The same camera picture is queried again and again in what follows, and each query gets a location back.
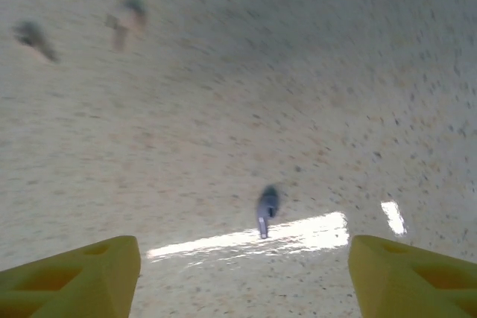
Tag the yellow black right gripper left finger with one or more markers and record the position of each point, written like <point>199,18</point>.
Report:
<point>74,284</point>

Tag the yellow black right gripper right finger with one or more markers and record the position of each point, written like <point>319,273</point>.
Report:
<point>410,284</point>

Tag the purple earbud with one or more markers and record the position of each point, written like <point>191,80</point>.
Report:
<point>267,204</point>

